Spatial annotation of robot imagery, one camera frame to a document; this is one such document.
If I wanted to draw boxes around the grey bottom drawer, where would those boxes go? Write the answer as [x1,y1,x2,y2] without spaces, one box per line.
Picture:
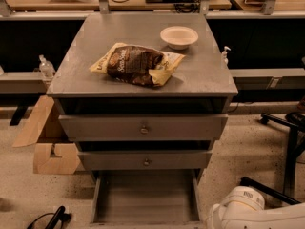
[91,170,205,229]

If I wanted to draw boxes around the grey drawer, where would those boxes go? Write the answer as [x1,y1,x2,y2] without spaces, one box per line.
[91,170,205,229]
[78,150,213,171]
[59,114,228,142]

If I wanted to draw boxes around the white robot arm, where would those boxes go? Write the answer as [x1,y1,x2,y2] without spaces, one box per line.
[207,186,305,229]

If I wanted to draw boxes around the grey drawer cabinet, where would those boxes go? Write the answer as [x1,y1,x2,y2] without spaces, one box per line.
[47,13,237,176]

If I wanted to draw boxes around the grey top drawer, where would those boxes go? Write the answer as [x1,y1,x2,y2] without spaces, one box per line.
[59,114,228,142]

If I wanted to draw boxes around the grey middle drawer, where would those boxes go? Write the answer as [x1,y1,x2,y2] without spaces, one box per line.
[78,150,213,171]

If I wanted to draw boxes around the brown yellow chip bag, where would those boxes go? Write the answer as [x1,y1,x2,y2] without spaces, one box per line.
[90,43,184,87]

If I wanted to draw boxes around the white paper bowl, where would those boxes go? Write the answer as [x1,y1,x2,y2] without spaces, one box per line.
[160,26,198,50]

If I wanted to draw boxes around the white pump dispenser bottle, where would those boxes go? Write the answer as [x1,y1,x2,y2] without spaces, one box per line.
[221,46,231,65]

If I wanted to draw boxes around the open cardboard box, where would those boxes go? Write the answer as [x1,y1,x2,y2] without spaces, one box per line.
[13,95,80,175]

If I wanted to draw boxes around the clear plastic bottle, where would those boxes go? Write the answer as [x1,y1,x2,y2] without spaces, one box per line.
[39,54,55,78]

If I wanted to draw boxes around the black metal stand base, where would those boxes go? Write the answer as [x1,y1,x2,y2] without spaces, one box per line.
[240,112,305,205]

